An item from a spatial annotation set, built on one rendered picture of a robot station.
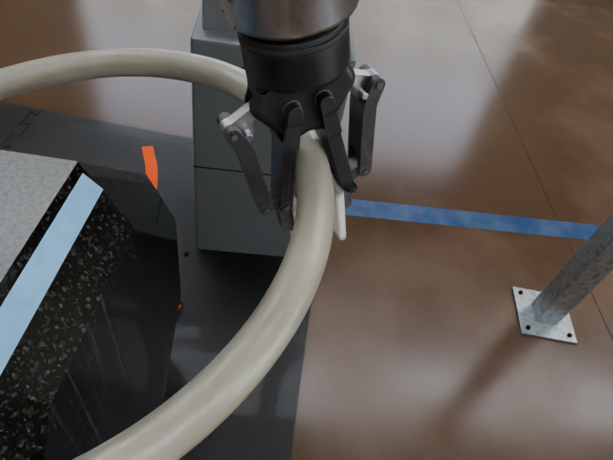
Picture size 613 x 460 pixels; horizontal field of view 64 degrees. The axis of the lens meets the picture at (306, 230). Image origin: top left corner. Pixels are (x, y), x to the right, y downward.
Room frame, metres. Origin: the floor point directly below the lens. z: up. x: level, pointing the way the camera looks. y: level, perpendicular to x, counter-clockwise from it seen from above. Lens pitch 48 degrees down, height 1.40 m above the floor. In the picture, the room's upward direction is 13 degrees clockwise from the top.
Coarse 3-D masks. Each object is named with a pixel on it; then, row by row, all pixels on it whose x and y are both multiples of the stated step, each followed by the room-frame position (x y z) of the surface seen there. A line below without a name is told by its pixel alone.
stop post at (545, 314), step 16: (608, 224) 1.13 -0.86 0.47; (592, 240) 1.13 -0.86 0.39; (608, 240) 1.08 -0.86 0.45; (576, 256) 1.14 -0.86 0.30; (592, 256) 1.09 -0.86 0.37; (608, 256) 1.08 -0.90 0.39; (560, 272) 1.14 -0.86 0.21; (576, 272) 1.09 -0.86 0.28; (592, 272) 1.08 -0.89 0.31; (608, 272) 1.08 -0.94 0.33; (512, 288) 1.20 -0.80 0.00; (544, 288) 1.15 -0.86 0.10; (560, 288) 1.09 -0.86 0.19; (576, 288) 1.07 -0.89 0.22; (592, 288) 1.08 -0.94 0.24; (528, 304) 1.14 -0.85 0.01; (544, 304) 1.10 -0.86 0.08; (560, 304) 1.07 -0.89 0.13; (576, 304) 1.08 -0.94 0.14; (528, 320) 1.07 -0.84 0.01; (544, 320) 1.07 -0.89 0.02; (560, 320) 1.08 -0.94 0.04; (544, 336) 1.02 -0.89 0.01; (560, 336) 1.03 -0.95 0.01
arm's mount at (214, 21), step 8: (208, 0) 1.11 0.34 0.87; (216, 0) 1.11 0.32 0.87; (208, 8) 1.11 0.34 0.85; (216, 8) 1.11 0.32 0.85; (208, 16) 1.11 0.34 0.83; (216, 16) 1.11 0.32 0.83; (224, 16) 1.12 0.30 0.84; (208, 24) 1.11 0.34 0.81; (216, 24) 1.11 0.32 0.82; (224, 24) 1.12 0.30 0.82; (232, 32) 1.12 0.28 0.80
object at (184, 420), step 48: (144, 48) 0.48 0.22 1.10; (0, 96) 0.41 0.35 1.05; (240, 96) 0.41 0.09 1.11; (288, 288) 0.18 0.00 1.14; (240, 336) 0.15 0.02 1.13; (288, 336) 0.16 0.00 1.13; (192, 384) 0.11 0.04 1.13; (240, 384) 0.12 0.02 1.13; (144, 432) 0.08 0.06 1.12; (192, 432) 0.09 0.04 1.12
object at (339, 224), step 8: (336, 184) 0.34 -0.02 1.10; (336, 192) 0.33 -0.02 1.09; (336, 200) 0.33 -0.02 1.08; (336, 208) 0.33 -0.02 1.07; (344, 208) 0.33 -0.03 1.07; (336, 216) 0.33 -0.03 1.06; (344, 216) 0.33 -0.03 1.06; (336, 224) 0.34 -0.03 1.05; (344, 224) 0.33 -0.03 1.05; (336, 232) 0.34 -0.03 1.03; (344, 232) 0.33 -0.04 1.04
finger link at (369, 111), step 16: (368, 64) 0.37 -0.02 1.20; (384, 80) 0.35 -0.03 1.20; (352, 96) 0.36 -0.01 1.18; (352, 112) 0.36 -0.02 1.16; (368, 112) 0.34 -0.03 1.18; (352, 128) 0.35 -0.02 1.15; (368, 128) 0.34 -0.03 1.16; (352, 144) 0.35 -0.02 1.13; (368, 144) 0.34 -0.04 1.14; (368, 160) 0.35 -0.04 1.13
